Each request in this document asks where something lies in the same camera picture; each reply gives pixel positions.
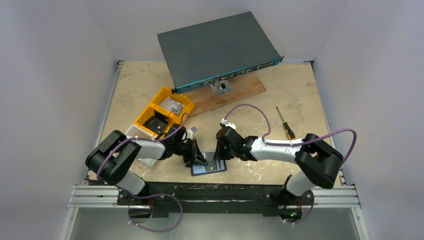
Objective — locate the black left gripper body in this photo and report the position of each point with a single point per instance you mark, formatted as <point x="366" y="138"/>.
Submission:
<point x="188" y="151"/>

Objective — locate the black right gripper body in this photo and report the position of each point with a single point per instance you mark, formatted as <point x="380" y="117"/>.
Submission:
<point x="222" y="149"/>

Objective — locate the navy blue card holder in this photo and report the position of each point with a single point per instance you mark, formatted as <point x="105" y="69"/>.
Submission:
<point x="197" y="170"/>

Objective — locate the dark grey credit card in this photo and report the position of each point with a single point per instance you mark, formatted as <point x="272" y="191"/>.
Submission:
<point x="214" y="165"/>

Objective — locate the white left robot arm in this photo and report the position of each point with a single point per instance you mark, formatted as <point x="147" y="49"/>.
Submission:
<point x="112" y="158"/>

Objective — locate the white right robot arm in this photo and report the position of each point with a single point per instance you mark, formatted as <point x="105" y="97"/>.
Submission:
<point x="318" y="161"/>

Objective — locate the grey cards in bin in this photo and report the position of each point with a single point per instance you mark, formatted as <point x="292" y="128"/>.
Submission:
<point x="172" y="105"/>

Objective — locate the white plastic bin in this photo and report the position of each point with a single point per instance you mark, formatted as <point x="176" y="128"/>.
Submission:
<point x="135" y="131"/>

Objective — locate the black item in bin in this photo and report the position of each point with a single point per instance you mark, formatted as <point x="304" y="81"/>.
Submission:
<point x="157" y="123"/>

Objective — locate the wooden board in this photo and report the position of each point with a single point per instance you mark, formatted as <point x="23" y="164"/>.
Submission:
<point x="238" y="88"/>

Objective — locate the yellow plastic bin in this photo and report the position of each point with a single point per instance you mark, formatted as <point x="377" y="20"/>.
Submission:
<point x="154" y="105"/>

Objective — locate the yellow black screwdriver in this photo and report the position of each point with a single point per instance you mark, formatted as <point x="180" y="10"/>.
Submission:
<point x="289" y="132"/>

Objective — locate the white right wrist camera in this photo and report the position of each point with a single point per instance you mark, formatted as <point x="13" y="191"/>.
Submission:
<point x="226" y="123"/>

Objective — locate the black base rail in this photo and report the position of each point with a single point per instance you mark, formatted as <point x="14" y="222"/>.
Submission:
<point x="163" y="198"/>

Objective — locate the grey metal switch stand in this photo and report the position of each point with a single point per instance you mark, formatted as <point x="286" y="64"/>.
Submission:
<point x="221" y="87"/>

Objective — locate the grey network switch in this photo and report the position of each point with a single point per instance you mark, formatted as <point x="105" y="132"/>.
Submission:
<point x="214" y="51"/>

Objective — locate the aluminium frame rail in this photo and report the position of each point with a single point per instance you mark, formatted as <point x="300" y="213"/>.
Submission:
<point x="93" y="196"/>

